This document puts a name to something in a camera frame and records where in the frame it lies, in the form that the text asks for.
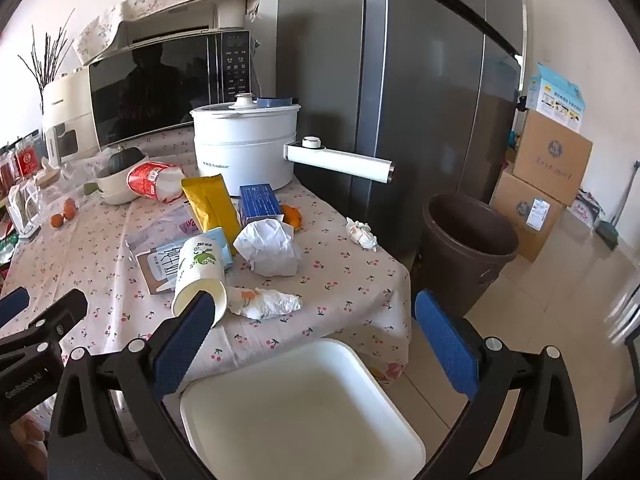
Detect broom with dustpan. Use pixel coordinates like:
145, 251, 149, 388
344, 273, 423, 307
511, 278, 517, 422
597, 160, 640, 248

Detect green squash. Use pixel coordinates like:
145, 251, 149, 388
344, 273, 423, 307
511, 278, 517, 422
107, 147, 150, 177

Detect floral appliance cover cloth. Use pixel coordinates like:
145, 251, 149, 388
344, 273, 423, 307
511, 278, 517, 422
75, 0, 262, 63

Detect white tissue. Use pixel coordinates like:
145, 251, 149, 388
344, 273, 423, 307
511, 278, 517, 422
345, 217, 379, 252

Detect paper cup with green print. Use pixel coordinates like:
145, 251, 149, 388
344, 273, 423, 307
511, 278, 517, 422
171, 236, 228, 328

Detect blue and white box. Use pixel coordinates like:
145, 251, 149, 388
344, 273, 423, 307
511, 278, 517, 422
525, 62, 587, 133

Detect red labelled packets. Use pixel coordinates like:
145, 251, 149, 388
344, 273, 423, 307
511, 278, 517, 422
0, 135, 43, 196

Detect black microwave oven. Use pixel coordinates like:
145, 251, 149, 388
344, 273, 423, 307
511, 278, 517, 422
82, 30, 258, 153

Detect dried branches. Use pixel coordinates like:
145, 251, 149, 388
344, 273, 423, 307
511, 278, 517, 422
19, 7, 76, 86

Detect grey refrigerator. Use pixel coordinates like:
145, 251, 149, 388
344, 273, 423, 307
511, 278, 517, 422
276, 0, 526, 271

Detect clear plastic wrapper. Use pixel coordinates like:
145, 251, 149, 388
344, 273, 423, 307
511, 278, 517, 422
123, 203, 203, 261

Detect dark metal chair frame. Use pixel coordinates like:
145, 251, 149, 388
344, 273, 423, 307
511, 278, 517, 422
607, 330, 640, 421

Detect cream kitchen appliance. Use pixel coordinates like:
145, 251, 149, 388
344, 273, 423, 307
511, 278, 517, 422
41, 69, 101, 161

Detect yellow packet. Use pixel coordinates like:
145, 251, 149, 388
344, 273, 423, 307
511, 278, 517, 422
180, 174, 242, 246

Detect white square plastic bin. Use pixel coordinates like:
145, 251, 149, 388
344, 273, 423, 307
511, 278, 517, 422
179, 338, 427, 480

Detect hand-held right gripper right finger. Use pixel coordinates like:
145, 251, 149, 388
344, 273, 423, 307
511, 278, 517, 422
413, 289, 585, 480

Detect white electric pot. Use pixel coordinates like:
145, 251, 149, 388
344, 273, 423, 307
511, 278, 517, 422
190, 102, 396, 193

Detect brown round trash can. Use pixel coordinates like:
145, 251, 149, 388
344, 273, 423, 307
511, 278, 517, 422
419, 193, 521, 318

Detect pot lid with white knob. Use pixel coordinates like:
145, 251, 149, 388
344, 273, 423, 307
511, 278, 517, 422
192, 93, 301, 113

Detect orange peel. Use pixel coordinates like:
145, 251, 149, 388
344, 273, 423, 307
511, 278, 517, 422
280, 204, 304, 231

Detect red and white plastic bag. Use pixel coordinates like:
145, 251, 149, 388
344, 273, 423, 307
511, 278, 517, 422
126, 161, 187, 204

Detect printed tissue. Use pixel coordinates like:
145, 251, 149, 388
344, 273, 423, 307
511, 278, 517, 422
226, 286, 304, 321

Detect large cardboard box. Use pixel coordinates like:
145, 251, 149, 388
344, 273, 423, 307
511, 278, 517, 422
512, 109, 594, 206

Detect small white pot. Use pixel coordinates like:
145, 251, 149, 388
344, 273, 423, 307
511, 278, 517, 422
84, 160, 151, 206

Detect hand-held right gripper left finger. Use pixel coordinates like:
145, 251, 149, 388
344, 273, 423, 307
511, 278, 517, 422
47, 290, 231, 480

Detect white paper bag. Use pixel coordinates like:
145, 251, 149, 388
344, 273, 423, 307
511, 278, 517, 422
232, 219, 302, 277

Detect cardboard box with white label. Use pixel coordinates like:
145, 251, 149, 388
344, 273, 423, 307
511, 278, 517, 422
489, 167, 566, 263

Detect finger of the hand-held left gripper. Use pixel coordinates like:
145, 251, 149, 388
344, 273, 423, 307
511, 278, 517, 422
20, 288, 89, 348
0, 287, 32, 331

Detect beige flat appliance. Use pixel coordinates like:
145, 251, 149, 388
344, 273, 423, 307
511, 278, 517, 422
124, 2, 248, 47

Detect brown and white package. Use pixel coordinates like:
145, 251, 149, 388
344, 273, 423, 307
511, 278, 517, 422
136, 242, 188, 297

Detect floral tablecloth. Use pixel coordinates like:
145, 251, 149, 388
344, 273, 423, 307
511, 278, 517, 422
0, 125, 413, 391

